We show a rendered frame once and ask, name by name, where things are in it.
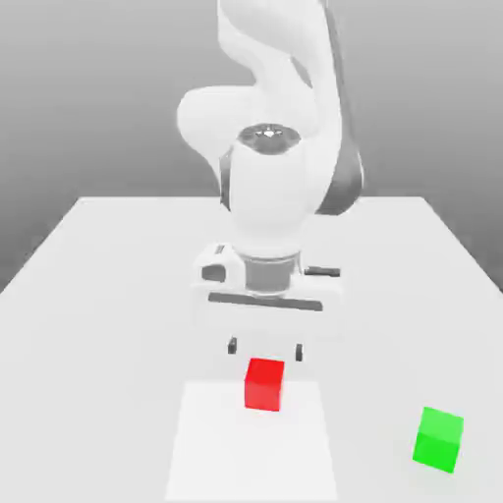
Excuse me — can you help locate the small green cube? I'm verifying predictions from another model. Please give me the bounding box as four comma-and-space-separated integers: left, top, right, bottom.
411, 406, 466, 475

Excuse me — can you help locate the small red cube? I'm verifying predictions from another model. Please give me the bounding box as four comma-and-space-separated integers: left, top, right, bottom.
244, 357, 286, 413

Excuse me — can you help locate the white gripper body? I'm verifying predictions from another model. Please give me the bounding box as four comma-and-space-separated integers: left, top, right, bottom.
191, 277, 344, 340

